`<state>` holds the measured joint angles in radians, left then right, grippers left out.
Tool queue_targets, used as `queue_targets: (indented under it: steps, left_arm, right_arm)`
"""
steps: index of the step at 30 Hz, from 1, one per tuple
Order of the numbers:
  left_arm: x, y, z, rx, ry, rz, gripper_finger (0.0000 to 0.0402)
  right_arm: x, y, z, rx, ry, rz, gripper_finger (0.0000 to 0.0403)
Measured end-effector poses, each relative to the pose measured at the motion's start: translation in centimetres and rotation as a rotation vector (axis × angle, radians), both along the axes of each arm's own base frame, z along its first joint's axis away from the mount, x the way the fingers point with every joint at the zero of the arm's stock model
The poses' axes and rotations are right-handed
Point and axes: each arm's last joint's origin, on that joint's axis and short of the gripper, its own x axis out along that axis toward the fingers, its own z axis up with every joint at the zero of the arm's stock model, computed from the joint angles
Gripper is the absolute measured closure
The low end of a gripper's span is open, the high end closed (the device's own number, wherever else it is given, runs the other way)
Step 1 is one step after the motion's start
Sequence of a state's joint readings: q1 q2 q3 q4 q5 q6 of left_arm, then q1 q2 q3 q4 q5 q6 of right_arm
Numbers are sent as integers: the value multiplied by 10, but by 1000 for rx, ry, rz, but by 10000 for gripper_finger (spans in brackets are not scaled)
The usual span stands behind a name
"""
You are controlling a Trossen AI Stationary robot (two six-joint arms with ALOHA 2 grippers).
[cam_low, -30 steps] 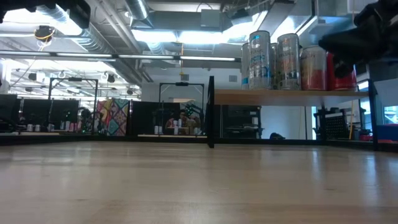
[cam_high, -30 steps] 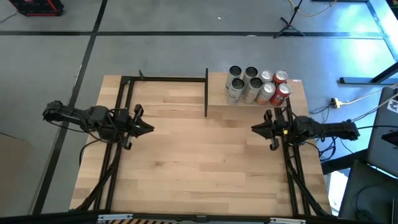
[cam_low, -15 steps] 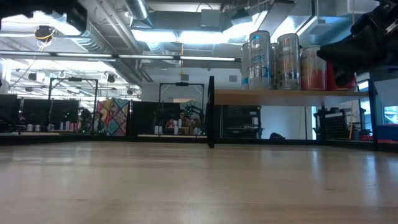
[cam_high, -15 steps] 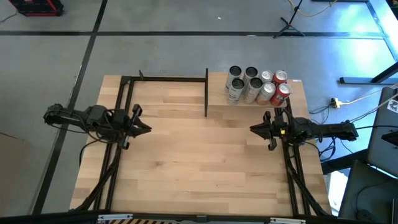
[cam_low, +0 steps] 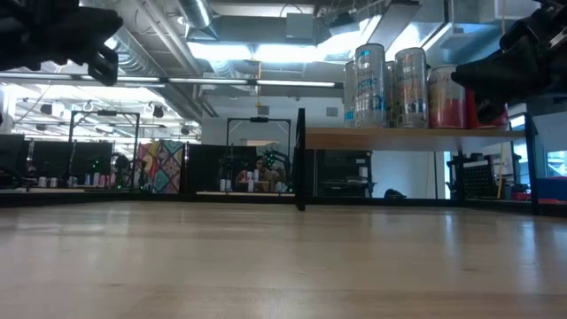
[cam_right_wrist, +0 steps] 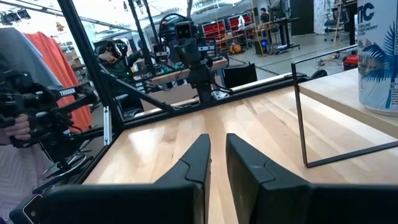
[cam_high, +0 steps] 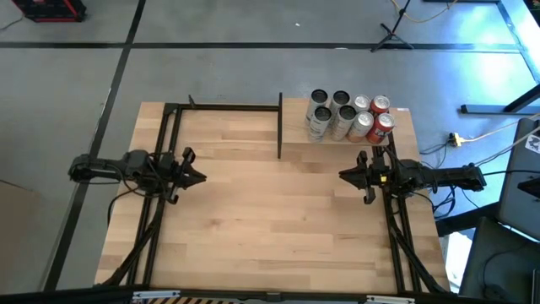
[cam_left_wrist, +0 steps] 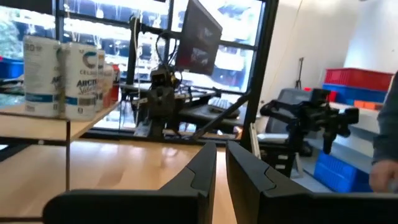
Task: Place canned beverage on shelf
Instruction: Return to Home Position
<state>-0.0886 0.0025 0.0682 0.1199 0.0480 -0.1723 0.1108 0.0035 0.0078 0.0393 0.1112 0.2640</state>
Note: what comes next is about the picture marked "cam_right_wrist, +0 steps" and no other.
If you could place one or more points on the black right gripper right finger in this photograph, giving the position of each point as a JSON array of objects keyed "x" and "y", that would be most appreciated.
[{"x": 295, "y": 205}]

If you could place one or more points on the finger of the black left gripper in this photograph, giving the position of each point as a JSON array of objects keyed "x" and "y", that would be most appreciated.
[
  {"x": 207, "y": 77},
  {"x": 195, "y": 77}
]

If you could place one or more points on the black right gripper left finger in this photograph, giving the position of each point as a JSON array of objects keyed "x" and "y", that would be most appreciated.
[{"x": 140, "y": 205}]

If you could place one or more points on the white blue tall beverage can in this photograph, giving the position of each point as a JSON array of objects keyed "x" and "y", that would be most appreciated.
[{"x": 377, "y": 62}]

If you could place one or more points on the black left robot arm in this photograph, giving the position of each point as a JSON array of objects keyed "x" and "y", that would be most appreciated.
[{"x": 205, "y": 93}]

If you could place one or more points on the wooden background table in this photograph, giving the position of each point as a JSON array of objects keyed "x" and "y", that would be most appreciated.
[{"x": 169, "y": 77}]

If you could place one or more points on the black monitor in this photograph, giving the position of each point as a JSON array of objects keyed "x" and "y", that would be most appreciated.
[{"x": 239, "y": 74}]

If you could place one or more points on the red bin rack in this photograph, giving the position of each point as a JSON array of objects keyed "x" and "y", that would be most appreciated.
[{"x": 214, "y": 29}]

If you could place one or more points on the person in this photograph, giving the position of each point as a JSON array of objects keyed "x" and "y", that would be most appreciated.
[
  {"x": 113, "y": 59},
  {"x": 18, "y": 56}
]

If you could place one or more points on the black stool base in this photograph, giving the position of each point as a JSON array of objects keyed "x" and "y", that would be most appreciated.
[{"x": 65, "y": 168}]

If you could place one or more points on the orange garment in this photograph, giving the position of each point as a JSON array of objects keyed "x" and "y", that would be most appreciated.
[{"x": 59, "y": 68}]

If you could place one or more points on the black red crate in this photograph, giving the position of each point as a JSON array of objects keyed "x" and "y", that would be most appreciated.
[{"x": 349, "y": 61}]

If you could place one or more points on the person's hand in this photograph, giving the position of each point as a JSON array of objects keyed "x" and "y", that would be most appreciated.
[{"x": 17, "y": 129}]

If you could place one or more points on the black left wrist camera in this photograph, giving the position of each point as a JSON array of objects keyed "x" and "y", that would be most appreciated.
[{"x": 183, "y": 30}]

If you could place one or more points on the silver frame bracket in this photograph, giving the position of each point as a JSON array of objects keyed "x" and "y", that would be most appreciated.
[{"x": 107, "y": 124}]

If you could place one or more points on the black metal table frame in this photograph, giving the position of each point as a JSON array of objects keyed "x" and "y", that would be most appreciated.
[{"x": 93, "y": 77}]

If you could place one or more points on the wooden shelf with black frame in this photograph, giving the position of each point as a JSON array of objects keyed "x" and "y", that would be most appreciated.
[{"x": 342, "y": 93}]

